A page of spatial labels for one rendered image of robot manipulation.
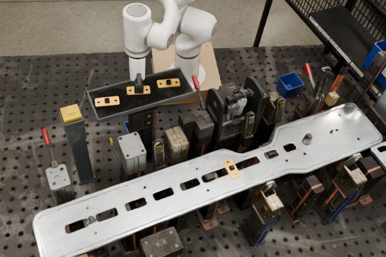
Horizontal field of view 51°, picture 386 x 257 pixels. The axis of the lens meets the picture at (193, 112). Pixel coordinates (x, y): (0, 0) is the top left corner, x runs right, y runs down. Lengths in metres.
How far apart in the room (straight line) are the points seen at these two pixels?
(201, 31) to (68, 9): 2.16
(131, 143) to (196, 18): 0.61
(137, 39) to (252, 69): 1.14
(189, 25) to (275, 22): 2.12
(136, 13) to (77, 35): 2.25
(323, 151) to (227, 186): 0.43
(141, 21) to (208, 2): 2.64
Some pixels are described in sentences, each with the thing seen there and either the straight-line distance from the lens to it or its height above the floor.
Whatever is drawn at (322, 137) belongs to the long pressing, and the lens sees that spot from 1.73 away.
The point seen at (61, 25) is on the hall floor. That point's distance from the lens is 3.57.
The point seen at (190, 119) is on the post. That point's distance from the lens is 1.51.
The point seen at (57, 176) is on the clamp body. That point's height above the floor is 1.06.
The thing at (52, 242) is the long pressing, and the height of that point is 1.00.
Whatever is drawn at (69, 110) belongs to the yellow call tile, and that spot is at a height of 1.16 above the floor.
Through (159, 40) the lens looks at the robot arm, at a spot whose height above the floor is 1.47.
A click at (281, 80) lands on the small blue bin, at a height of 0.79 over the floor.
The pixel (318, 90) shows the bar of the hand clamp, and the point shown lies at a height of 1.12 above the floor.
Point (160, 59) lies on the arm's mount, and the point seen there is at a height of 0.80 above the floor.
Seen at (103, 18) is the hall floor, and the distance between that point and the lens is 3.60.
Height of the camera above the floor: 2.31
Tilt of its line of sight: 52 degrees down
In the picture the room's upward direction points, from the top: 9 degrees clockwise
